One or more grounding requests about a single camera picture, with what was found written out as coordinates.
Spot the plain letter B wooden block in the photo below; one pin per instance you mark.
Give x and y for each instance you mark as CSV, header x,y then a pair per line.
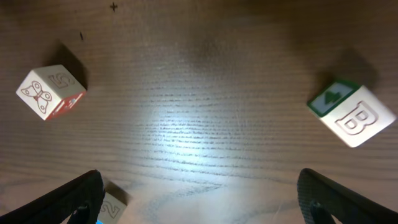
x,y
351,111

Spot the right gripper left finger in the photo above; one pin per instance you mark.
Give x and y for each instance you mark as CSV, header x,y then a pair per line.
x,y
78,201

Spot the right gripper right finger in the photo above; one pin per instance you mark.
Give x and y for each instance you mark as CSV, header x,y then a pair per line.
x,y
323,200

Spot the blue number 2 block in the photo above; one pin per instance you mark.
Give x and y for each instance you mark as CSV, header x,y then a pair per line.
x,y
111,210

